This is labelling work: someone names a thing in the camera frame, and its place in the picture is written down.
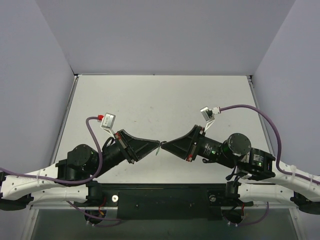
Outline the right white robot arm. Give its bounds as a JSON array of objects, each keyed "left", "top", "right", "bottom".
[{"left": 161, "top": 125, "right": 320, "bottom": 215}]

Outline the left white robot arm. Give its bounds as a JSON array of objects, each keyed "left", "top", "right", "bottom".
[{"left": 0, "top": 129, "right": 161, "bottom": 211}]

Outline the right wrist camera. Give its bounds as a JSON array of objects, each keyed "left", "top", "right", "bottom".
[{"left": 200, "top": 106, "right": 221, "bottom": 132}]

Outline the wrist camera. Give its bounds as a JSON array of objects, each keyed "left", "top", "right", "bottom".
[
  {"left": 97, "top": 112, "right": 116, "bottom": 137},
  {"left": 200, "top": 106, "right": 221, "bottom": 132}
]

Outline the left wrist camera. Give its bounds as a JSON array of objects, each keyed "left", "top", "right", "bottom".
[{"left": 97, "top": 112, "right": 116, "bottom": 137}]

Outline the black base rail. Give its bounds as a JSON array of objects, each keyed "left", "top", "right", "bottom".
[{"left": 76, "top": 183, "right": 253, "bottom": 220}]

